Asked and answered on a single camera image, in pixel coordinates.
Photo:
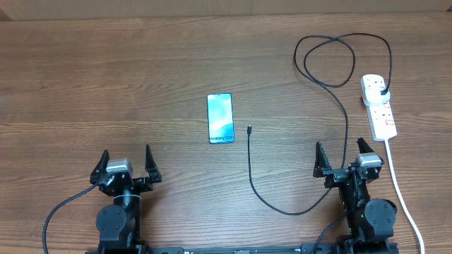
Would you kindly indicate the blue screen smartphone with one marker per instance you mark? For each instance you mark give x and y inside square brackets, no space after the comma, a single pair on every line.
[220,118]

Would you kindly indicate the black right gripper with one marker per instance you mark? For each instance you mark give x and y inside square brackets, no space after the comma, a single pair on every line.
[334,176]

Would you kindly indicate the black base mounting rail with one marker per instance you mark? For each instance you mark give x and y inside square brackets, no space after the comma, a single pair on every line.
[305,248]

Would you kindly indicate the white power strip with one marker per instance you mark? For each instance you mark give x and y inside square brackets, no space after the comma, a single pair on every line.
[380,116]

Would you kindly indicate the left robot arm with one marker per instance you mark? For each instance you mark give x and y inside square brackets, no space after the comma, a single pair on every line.
[119,224]

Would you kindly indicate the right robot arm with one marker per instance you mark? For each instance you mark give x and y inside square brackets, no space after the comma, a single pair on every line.
[370,221]

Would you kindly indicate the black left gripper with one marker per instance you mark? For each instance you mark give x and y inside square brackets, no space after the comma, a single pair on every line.
[145,183]

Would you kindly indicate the white USB charger adapter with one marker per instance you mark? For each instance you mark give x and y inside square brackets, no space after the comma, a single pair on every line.
[374,96]

